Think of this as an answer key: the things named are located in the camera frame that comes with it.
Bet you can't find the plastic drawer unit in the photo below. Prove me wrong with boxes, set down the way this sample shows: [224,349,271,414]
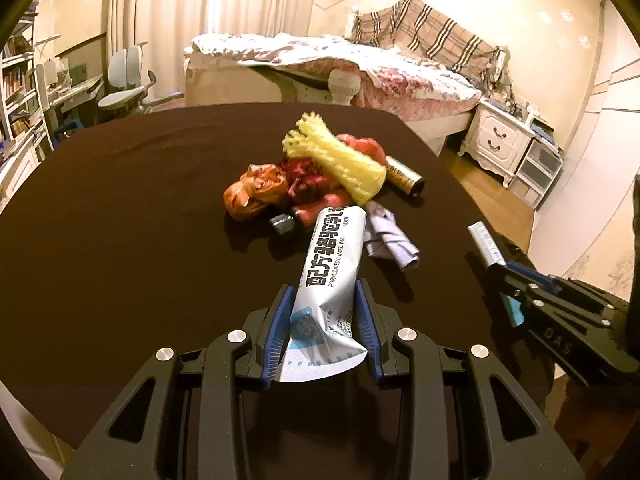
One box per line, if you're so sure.
[510,135,567,211]

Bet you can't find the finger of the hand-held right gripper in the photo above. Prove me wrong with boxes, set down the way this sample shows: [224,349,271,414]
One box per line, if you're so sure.
[499,284,540,330]
[491,261,559,294]

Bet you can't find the floral quilt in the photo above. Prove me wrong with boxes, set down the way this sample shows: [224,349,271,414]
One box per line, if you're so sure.
[184,32,484,122]

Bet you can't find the gold and black tube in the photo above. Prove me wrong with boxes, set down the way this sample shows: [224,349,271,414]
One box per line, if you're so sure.
[385,155,426,199]

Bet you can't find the white study desk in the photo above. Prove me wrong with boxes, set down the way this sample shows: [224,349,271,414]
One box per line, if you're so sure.
[46,74,107,133]

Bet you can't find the small silver stick packet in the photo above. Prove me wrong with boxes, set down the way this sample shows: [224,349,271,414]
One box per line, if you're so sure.
[467,221,506,267]

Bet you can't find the lavender wrapper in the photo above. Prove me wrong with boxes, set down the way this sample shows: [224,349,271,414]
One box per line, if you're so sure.
[362,202,421,272]

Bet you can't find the white nightstand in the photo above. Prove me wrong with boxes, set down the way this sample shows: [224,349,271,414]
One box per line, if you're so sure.
[457,97,537,189]

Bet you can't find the plaid blanket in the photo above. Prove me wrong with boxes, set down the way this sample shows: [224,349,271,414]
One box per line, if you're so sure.
[350,0,509,79]

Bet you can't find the dark red bag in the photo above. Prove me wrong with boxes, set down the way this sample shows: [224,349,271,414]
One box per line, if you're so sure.
[281,155,342,202]

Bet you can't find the yellow foam fruit net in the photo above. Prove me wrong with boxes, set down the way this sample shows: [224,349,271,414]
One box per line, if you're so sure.
[281,112,389,206]

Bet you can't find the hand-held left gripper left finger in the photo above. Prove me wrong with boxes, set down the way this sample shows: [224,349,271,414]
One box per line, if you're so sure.
[60,284,298,480]

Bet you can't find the white office chair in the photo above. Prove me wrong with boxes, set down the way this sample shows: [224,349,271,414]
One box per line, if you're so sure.
[97,45,184,114]

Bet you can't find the cream window curtain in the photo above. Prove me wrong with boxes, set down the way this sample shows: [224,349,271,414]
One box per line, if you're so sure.
[106,0,322,107]

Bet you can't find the orange plastic bag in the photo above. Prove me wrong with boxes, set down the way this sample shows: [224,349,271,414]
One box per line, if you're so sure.
[222,161,291,221]

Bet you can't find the white round bed post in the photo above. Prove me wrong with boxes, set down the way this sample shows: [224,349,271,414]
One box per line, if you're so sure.
[327,67,361,107]

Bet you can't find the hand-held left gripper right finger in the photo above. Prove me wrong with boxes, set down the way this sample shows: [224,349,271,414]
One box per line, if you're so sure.
[354,280,585,480]

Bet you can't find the white bookshelf with books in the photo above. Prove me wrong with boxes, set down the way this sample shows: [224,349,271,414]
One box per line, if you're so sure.
[0,4,53,173]

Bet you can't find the red bottle with black cap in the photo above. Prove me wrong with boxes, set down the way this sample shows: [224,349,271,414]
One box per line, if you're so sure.
[269,190,354,239]

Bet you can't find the bed with floral bedding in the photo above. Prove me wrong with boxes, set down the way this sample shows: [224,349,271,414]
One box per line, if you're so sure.
[182,30,512,157]

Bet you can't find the white powder sachet packet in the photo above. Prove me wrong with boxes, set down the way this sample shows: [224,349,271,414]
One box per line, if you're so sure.
[272,206,369,385]

